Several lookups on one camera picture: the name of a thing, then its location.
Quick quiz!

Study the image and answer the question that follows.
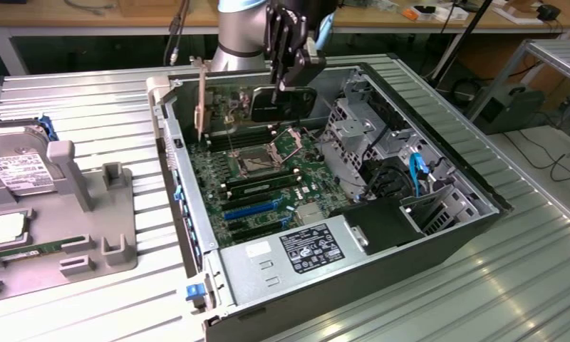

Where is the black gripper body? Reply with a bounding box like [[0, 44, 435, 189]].
[[277, 0, 339, 40]]

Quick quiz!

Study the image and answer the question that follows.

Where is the green graphics card black cooler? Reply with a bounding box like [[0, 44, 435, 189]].
[[187, 55, 319, 144]]

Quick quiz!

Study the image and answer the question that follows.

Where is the wooden desk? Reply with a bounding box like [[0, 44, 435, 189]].
[[0, 0, 570, 36]]

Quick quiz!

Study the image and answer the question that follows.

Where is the orange and white box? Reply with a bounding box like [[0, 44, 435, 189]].
[[399, 4, 470, 23]]

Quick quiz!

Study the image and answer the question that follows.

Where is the metal socket cover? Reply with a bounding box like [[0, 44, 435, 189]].
[[265, 125, 306, 168]]

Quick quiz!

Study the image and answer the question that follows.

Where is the thin metal locking lever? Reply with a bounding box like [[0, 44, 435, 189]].
[[222, 122, 241, 160]]

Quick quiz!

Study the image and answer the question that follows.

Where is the metal disk bay cage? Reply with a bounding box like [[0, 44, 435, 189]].
[[322, 98, 391, 200]]

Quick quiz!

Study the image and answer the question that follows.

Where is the black stand pole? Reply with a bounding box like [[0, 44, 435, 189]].
[[428, 0, 495, 81]]

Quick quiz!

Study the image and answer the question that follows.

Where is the CPU socket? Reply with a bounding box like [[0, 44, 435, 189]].
[[230, 145, 279, 178]]

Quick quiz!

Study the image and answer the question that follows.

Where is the green motherboard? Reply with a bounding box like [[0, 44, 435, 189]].
[[183, 123, 362, 250]]

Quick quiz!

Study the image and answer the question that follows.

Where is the installed RAM stick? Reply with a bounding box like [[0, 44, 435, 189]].
[[225, 174, 301, 200]]

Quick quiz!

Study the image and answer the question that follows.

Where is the white cardboard box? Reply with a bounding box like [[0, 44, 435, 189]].
[[492, 0, 544, 25]]

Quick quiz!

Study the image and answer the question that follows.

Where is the long black expansion slot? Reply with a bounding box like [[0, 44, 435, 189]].
[[219, 194, 286, 213]]

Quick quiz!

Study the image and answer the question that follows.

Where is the small silver heatsink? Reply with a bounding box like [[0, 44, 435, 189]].
[[295, 203, 326, 220]]

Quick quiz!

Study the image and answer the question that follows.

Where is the black power adapter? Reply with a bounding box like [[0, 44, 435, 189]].
[[535, 3, 562, 21]]

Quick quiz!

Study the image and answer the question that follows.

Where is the dark grey box device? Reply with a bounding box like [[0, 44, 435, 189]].
[[474, 85, 547, 135]]

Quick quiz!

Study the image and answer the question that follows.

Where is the short black expansion slot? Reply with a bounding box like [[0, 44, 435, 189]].
[[230, 227, 290, 244], [227, 219, 286, 234]]

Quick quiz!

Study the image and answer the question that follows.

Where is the grey power supply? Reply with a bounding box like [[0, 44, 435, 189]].
[[217, 213, 369, 307]]

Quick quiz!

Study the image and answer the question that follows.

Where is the hard disk with blue carrier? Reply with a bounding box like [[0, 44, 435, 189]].
[[0, 113, 61, 197]]

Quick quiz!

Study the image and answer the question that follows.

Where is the grey part rack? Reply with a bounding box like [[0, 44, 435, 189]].
[[0, 140, 139, 306]]

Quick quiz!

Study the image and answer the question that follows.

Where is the open black PC case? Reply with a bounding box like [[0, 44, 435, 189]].
[[143, 62, 511, 342]]

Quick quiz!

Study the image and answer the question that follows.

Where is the silver CPU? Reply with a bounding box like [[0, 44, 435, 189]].
[[0, 212, 30, 247]]

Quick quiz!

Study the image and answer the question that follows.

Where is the green loose RAM stick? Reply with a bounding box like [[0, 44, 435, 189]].
[[0, 240, 75, 264]]

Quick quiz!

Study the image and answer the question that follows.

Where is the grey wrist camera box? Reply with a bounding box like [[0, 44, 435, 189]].
[[291, 41, 329, 88]]

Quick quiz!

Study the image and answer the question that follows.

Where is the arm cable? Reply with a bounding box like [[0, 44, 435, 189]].
[[163, 0, 191, 67]]

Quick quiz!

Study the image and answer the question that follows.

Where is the black power wire bundle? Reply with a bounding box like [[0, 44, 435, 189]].
[[359, 160, 416, 200]]

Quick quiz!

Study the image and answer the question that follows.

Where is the blue flat wire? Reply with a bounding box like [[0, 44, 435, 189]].
[[407, 152, 431, 199]]

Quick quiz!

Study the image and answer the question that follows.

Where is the metal slat frame table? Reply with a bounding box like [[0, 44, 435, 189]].
[[464, 38, 570, 124]]

